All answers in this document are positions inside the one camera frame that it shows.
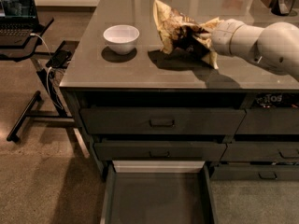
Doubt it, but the black smartphone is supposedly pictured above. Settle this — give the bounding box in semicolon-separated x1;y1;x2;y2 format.
46;49;71;68

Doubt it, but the middle right dark drawer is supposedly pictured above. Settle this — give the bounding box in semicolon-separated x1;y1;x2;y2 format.
221;142;299;162

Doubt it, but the middle left dark drawer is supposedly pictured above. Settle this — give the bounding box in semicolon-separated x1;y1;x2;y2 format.
93;141;226;161

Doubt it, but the black doritos chip bag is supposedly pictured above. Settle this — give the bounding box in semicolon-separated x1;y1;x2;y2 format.
253;93;299;108

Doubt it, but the black rolling laptop stand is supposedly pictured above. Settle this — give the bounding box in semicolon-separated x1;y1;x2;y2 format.
0;16;80;143

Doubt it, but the top left dark drawer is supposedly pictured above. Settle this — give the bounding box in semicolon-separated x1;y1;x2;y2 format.
80;107;245;135

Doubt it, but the top right dark drawer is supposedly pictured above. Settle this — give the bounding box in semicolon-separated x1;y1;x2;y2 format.
236;108;299;134

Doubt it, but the white charging cable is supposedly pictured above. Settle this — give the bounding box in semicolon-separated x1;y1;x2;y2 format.
29;32;64;111

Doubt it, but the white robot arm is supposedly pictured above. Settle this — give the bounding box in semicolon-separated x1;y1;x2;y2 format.
211;19;299;80

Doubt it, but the open black laptop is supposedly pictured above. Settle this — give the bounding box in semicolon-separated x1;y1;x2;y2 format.
0;0;39;49

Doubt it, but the dark drawer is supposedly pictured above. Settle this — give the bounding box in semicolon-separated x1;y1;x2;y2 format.
93;141;226;161
221;142;299;162
211;165;299;181
80;107;245;135
236;108;299;134

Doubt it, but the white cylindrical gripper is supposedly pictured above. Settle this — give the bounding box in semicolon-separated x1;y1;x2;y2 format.
211;19;263;56

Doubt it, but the open bottom left drawer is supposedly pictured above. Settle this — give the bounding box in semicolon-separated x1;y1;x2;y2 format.
99;165;218;224

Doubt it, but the brown chip bag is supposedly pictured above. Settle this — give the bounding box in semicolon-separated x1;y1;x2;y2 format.
152;0;223;69

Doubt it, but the bottom right dark drawer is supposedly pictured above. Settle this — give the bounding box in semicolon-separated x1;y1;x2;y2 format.
211;165;299;181

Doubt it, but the white ceramic bowl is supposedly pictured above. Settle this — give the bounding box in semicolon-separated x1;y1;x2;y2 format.
103;25;140;55

